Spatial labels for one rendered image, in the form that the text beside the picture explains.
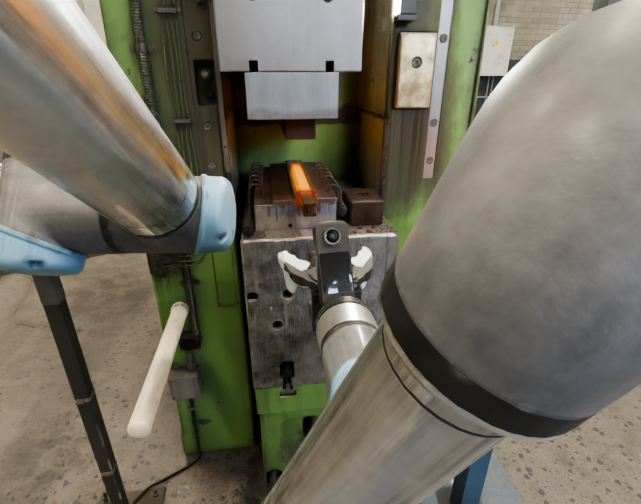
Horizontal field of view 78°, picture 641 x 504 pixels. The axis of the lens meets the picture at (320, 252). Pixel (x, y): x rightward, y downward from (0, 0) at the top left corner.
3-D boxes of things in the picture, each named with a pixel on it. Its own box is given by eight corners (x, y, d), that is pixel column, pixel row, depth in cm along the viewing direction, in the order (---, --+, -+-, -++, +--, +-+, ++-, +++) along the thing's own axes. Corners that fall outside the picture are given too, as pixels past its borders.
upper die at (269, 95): (338, 118, 89) (338, 72, 85) (247, 120, 86) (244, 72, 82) (315, 104, 126) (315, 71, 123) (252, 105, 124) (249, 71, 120)
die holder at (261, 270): (386, 377, 114) (399, 233, 96) (253, 389, 110) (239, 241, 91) (348, 283, 165) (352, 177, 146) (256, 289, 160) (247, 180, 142)
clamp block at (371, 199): (383, 224, 101) (384, 200, 98) (350, 226, 100) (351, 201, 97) (371, 210, 112) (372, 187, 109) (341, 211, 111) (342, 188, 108)
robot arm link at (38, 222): (92, 267, 34) (103, 146, 36) (-40, 268, 34) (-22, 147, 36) (133, 276, 42) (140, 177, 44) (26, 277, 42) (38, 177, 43)
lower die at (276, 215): (336, 227, 99) (336, 194, 96) (255, 231, 97) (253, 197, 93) (315, 184, 137) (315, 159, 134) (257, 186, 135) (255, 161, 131)
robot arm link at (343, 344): (333, 462, 38) (335, 394, 34) (319, 380, 48) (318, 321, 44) (413, 452, 39) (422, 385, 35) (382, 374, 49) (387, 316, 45)
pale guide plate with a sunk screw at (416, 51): (429, 107, 102) (437, 32, 95) (395, 108, 101) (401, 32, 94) (426, 107, 104) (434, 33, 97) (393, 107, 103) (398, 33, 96)
